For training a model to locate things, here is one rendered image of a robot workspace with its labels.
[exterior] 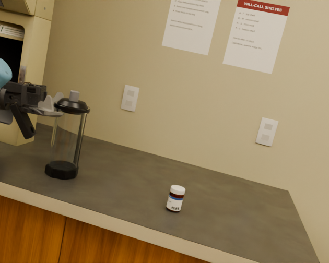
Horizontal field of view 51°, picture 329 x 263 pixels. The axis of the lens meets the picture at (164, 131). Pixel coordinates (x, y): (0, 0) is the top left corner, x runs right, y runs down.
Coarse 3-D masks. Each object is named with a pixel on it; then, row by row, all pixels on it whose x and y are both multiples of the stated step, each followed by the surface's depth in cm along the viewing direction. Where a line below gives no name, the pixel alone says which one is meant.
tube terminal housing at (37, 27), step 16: (48, 0) 123; (0, 16) 121; (16, 16) 119; (32, 16) 118; (48, 16) 126; (32, 32) 119; (48, 32) 128; (32, 48) 122; (32, 64) 124; (32, 80) 126; (0, 128) 127; (16, 128) 126; (16, 144) 127
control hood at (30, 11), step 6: (6, 0) 114; (12, 0) 113; (18, 0) 112; (24, 0) 111; (30, 0) 114; (0, 6) 117; (6, 6) 116; (12, 6) 115; (18, 6) 114; (24, 6) 113; (30, 6) 115; (18, 12) 117; (24, 12) 116; (30, 12) 115
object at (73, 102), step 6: (72, 90) 105; (72, 96) 104; (78, 96) 105; (60, 102) 103; (66, 102) 102; (72, 102) 102; (78, 102) 104; (84, 102) 107; (78, 108) 102; (84, 108) 104
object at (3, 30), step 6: (0, 24) 125; (6, 24) 124; (12, 24) 125; (0, 30) 124; (6, 30) 124; (12, 30) 124; (18, 30) 125; (24, 30) 127; (0, 36) 123; (6, 36) 123; (12, 36) 124; (18, 36) 125
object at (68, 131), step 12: (72, 108) 101; (60, 120) 103; (72, 120) 103; (84, 120) 106; (60, 132) 103; (72, 132) 103; (60, 144) 104; (72, 144) 105; (60, 156) 104; (72, 156) 106; (60, 168) 105; (72, 168) 107
